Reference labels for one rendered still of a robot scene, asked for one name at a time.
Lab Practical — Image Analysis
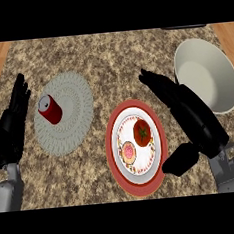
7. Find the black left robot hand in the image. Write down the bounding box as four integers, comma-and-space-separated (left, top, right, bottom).
0, 71, 39, 170

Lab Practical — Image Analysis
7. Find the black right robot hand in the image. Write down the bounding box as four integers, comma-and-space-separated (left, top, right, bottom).
137, 62, 233, 181

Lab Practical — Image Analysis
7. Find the large white bowl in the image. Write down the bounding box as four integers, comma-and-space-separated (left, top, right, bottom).
171, 35, 234, 119

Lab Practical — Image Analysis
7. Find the white patterned plate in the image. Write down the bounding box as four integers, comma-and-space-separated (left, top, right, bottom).
107, 104, 165, 187

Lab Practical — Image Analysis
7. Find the pink frosted cupcake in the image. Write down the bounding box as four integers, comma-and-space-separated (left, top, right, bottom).
119, 139, 138, 166

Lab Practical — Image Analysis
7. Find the red can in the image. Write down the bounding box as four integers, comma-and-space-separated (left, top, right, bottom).
36, 93, 64, 127

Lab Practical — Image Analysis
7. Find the red tomato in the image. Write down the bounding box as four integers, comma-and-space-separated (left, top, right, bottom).
131, 117, 154, 149

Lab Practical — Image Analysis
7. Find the round grey woven placemat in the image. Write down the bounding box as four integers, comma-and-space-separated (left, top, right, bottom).
29, 69, 99, 159

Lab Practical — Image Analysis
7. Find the round red placemat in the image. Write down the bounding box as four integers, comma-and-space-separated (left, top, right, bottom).
101, 96, 173, 201

